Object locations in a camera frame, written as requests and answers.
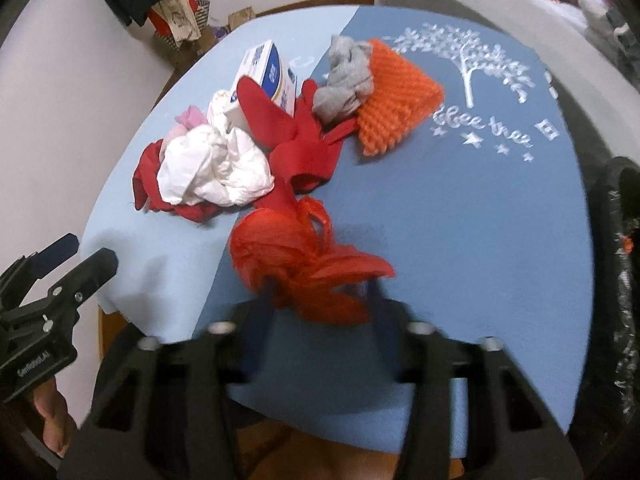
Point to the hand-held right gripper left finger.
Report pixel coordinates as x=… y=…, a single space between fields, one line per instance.
x=266 y=302

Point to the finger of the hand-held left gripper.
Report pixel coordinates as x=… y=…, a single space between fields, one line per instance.
x=87 y=272
x=57 y=251

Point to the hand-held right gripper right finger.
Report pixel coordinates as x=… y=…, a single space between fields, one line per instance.
x=378 y=307

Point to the red mesh bag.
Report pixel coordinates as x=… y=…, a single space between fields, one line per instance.
x=285 y=252

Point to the red cloth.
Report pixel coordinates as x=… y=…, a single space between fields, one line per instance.
x=147 y=180

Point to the white plastic bag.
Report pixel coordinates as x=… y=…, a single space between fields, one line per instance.
x=215 y=170

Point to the long red cloth strip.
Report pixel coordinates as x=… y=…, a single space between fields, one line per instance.
x=295 y=150

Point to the small pink cloth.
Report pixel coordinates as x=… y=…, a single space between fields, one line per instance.
x=191 y=117

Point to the orange foam net sleeve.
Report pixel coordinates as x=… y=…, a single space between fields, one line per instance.
x=395 y=100

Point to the grey cloth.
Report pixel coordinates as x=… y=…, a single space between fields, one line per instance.
x=345 y=82

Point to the white and blue carton box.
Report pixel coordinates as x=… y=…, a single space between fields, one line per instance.
x=272 y=72

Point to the bin with black bag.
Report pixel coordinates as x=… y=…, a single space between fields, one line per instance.
x=612 y=270

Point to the person's left hand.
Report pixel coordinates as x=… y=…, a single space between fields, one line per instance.
x=50 y=412

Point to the blue printed tablecloth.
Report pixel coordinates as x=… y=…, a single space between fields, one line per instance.
x=460 y=260

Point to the printed beige paper bag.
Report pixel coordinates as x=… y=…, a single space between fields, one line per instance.
x=177 y=20

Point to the small purple item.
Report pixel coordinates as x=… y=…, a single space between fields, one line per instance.
x=220 y=32

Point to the striped black white bag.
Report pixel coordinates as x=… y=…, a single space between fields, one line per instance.
x=202 y=16

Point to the small brown paper bag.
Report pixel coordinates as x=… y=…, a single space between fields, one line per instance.
x=242 y=19

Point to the grey pillow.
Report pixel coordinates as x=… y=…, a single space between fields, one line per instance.
x=592 y=15

